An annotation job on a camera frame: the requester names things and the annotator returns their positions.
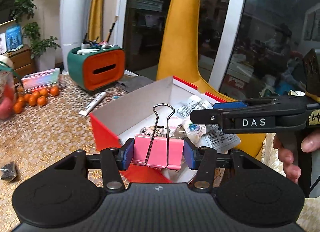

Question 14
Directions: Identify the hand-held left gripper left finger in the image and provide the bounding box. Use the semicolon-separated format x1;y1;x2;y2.
54;137;135;192

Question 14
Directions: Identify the blue photo card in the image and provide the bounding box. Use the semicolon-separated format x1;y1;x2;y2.
5;23;23;52

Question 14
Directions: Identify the yellow curtain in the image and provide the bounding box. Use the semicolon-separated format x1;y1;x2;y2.
87;0;108;44

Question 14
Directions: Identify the printed cloth bag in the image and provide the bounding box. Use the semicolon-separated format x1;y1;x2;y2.
0;56;14;72

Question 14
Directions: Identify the dark grey pouch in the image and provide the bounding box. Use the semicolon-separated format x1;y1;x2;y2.
116;73;155;92

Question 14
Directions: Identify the white printed foil packet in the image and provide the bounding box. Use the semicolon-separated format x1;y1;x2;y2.
176;95;241;153

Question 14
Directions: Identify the person's right hand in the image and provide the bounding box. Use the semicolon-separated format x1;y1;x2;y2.
273;133;320;184

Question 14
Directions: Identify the yellow chair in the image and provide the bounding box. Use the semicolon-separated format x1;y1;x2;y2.
156;0;267;152

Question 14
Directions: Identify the green and orange desk organizer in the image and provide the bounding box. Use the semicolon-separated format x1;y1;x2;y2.
67;44;125;92

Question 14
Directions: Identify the white window frame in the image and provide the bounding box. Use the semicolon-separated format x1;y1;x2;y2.
209;0;262;95

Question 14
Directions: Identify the white pillar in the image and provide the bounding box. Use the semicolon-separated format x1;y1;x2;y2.
59;0;92;69

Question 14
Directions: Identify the red apple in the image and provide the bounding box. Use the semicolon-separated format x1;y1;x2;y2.
0;97;14;120

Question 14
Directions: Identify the white tube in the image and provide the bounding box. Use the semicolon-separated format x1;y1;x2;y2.
79;91;107;116

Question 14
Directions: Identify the clear bag of black pieces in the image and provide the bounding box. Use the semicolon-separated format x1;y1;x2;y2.
0;162;18;181

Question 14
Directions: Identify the wooden cabinet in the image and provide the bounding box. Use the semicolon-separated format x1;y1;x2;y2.
10;44;35;85

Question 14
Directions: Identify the baby photo frame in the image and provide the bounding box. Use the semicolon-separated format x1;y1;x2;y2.
0;32;7;55

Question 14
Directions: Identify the pink binder clip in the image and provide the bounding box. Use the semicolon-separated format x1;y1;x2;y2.
132;103;185;172

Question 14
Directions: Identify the large green plant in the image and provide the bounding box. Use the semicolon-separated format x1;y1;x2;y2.
10;0;62;59

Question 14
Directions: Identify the white plant pot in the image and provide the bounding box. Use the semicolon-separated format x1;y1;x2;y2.
35;46;57;72

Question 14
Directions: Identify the pile of tangerines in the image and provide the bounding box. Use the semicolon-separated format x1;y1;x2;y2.
13;87;60;114

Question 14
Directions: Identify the clear glass fruit bowl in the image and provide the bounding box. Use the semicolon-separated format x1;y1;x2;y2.
0;71;16;120

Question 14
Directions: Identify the printed picture card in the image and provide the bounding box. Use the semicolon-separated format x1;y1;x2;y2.
139;122;208;145

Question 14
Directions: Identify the red cardboard box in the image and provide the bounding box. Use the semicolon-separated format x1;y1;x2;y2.
89;76;237;185

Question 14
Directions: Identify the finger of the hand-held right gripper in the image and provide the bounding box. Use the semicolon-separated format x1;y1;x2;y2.
190;109;275;125
212;97;307;111

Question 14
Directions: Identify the makeup brush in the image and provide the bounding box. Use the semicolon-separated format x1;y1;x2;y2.
106;16;118;44

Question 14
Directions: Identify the pastel plastic storage box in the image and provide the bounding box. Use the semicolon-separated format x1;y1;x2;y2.
21;68;67;94

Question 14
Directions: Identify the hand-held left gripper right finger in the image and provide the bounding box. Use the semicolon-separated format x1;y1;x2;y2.
182;137;253;192

